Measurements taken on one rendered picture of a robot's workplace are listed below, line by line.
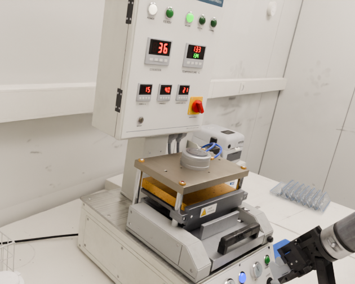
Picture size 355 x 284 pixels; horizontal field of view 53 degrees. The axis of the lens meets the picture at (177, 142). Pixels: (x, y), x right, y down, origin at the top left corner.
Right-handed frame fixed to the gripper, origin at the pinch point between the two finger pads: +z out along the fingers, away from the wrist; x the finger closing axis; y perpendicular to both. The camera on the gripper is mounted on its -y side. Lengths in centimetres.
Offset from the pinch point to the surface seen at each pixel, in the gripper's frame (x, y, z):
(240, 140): -82, 64, 34
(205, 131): -67, 77, 41
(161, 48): 19, 62, -23
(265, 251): -0.4, 8.2, -2.4
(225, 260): 18.1, 11.0, -5.0
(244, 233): 12.1, 14.2, -9.4
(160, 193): 22.3, 33.0, -0.6
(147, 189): 22.3, 36.4, 3.1
